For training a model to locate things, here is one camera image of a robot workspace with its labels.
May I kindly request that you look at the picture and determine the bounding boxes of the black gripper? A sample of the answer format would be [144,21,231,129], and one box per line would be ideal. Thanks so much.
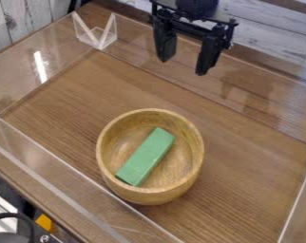
[150,0,239,76]

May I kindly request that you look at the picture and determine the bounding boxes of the green rectangular block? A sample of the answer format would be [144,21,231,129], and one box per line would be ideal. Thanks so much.
[115,127,175,187]

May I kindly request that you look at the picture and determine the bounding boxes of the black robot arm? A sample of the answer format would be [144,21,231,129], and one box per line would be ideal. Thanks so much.
[150,0,239,76]

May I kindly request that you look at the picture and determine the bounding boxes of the brown wooden bowl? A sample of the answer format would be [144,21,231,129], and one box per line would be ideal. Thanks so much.
[96,108,206,205]

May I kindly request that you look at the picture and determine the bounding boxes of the clear acrylic corner bracket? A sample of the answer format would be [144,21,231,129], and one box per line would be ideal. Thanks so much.
[72,12,118,50]

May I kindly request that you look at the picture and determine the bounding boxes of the clear acrylic front wall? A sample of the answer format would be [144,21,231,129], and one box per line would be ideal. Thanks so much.
[0,109,185,243]

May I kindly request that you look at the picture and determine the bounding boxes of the black cable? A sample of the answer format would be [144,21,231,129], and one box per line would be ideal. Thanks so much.
[0,212,38,243]

